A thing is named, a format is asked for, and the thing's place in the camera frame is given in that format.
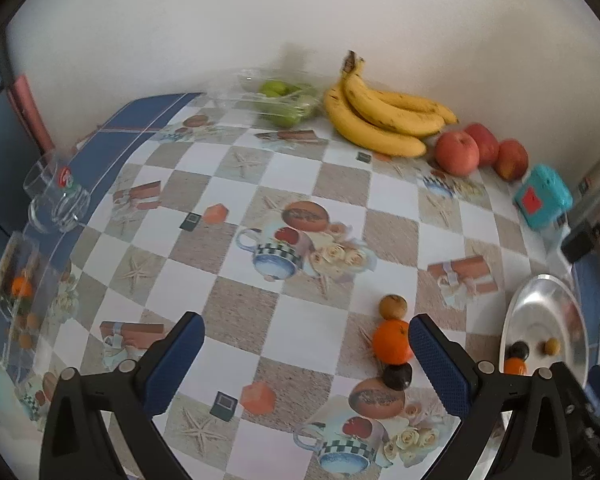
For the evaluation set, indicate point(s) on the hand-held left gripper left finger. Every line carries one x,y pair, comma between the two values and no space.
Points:
172,367

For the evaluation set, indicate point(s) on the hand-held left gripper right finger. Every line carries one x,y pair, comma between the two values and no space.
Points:
440,370

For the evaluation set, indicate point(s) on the dark plum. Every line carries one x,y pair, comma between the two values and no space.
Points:
397,376
518,349

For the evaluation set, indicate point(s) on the small orange mandarin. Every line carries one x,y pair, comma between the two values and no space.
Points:
515,366
392,342
21,287

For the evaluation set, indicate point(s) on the small brown fruit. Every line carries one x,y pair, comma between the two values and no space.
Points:
551,346
26,341
32,320
393,306

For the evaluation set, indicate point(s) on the round metal plate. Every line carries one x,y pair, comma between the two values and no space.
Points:
540,305

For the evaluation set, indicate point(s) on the printed checkered tablecloth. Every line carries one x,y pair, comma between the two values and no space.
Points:
290,320

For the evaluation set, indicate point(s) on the black box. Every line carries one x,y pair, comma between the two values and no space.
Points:
577,246

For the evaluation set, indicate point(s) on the clear plastic box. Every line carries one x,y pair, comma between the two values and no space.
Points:
10,260

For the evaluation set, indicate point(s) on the clear glass mug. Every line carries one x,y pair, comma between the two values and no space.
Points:
55,205

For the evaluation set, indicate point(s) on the teal box with red label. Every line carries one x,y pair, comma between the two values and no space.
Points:
542,197

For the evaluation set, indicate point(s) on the red apple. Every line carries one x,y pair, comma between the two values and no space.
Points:
512,160
486,141
456,153

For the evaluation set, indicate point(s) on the yellow banana bunch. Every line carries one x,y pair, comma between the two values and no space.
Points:
375,132

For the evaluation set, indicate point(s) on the green fruit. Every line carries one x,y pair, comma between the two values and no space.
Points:
275,87
285,116

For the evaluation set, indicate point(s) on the pink stick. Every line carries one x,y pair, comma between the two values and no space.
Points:
30,110

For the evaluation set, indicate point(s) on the clear plastic clamshell container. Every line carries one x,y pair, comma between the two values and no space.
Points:
250,80

